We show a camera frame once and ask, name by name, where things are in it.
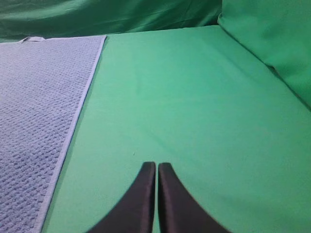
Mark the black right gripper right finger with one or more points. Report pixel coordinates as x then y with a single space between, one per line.
178 211

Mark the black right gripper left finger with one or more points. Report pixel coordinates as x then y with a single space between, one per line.
134 213

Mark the blue waffle-weave towel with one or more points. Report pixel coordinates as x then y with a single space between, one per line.
43 86

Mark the green backdrop cloth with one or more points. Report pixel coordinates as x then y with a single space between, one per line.
278 32

